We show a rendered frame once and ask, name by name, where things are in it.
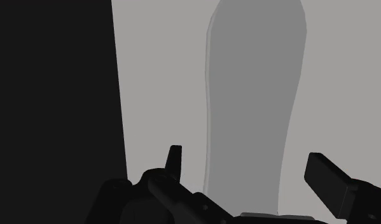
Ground grey flat elongated object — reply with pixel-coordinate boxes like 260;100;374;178
203;0;308;216

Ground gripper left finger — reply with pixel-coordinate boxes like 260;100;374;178
85;144;235;224

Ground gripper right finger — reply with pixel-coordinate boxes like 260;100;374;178
303;151;381;224

